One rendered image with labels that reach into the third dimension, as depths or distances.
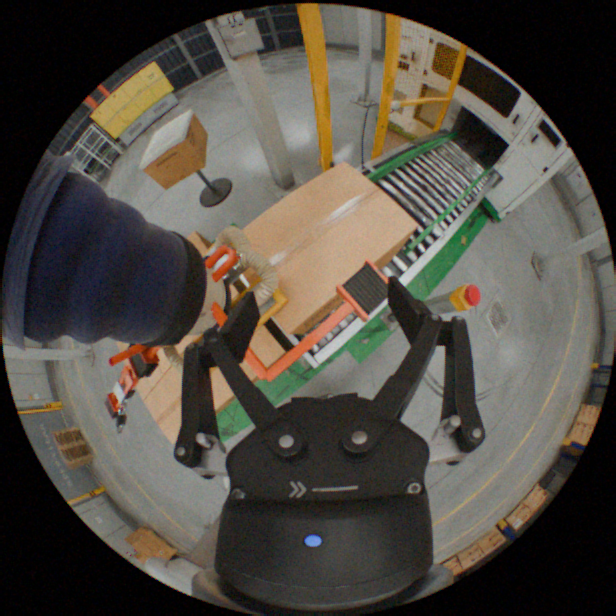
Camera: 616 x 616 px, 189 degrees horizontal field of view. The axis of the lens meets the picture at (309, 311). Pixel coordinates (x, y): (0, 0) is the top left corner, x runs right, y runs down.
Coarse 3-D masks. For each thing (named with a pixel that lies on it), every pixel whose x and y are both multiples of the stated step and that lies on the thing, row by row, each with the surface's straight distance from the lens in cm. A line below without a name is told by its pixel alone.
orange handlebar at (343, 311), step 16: (224, 272) 48; (224, 320) 45; (336, 320) 39; (320, 336) 39; (288, 352) 41; (304, 352) 40; (128, 368) 72; (256, 368) 42; (272, 368) 41; (128, 384) 73
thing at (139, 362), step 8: (144, 352) 62; (128, 360) 68; (136, 360) 66; (144, 360) 60; (152, 360) 62; (136, 368) 66; (144, 368) 62; (152, 368) 64; (136, 376) 65; (144, 376) 68
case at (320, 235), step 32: (320, 192) 82; (352, 192) 82; (256, 224) 79; (288, 224) 75; (320, 224) 74; (352, 224) 74; (384, 224) 76; (416, 224) 81; (288, 256) 70; (320, 256) 69; (352, 256) 69; (384, 256) 77; (288, 288) 67; (320, 288) 66; (288, 320) 66
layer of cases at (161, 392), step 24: (192, 240) 148; (240, 288) 130; (192, 336) 132; (264, 336) 110; (264, 360) 111; (144, 384) 175; (168, 384) 153; (216, 384) 127; (168, 408) 160; (216, 408) 132; (168, 432) 173
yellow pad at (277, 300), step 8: (256, 280) 56; (248, 288) 57; (240, 296) 57; (272, 296) 54; (280, 296) 54; (232, 304) 58; (264, 304) 54; (272, 304) 53; (280, 304) 53; (232, 312) 57; (264, 312) 54; (272, 312) 54; (264, 320) 54; (256, 328) 55; (200, 336) 63; (200, 344) 62
